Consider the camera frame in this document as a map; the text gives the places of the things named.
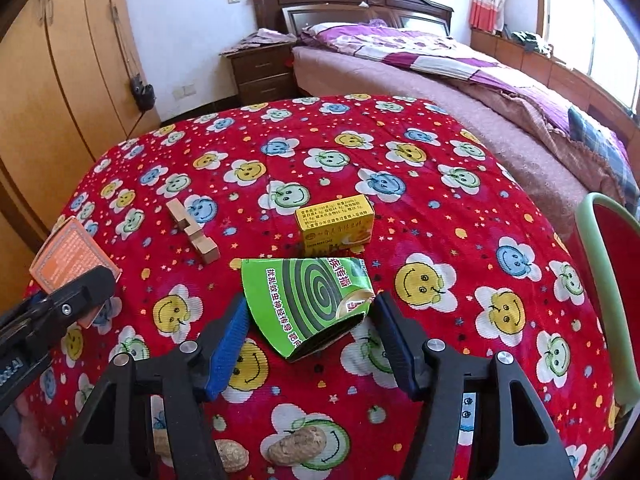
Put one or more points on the wooden puzzle block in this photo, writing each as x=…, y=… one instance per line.
x=203, y=245

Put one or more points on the orange cardboard box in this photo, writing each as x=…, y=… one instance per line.
x=67, y=253

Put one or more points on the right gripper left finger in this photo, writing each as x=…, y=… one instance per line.
x=113, y=435

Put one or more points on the blue plaid blanket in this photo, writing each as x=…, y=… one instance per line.
x=603, y=143

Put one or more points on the wall power socket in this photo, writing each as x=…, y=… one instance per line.
x=184, y=91

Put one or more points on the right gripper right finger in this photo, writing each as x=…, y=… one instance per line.
x=488, y=402

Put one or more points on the clothes on window cabinet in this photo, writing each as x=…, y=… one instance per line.
x=532, y=43

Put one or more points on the wooden window cabinet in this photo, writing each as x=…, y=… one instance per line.
x=572, y=84

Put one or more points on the peanut shell left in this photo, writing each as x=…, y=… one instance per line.
x=234, y=457

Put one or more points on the red smiley flower blanket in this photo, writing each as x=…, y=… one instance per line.
x=456, y=241

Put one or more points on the peanut shell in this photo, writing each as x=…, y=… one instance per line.
x=299, y=447
x=234, y=457

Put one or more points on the wooden wardrobe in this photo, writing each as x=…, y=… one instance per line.
x=66, y=67

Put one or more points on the red basin green rim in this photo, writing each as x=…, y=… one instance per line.
x=607, y=241

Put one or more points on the cloth on nightstand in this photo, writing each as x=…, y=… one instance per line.
x=263, y=37

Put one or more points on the purple patterned quilt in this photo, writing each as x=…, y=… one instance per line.
x=426, y=53

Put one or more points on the dark wooden nightstand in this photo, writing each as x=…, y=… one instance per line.
x=264, y=74

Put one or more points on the person's left hand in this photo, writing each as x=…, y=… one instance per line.
x=32, y=448

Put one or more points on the small yellow box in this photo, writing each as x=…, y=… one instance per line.
x=335, y=225

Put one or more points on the dark wooden bed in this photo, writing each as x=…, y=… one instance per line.
x=556, y=171

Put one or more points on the peanut shell centre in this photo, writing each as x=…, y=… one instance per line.
x=299, y=447

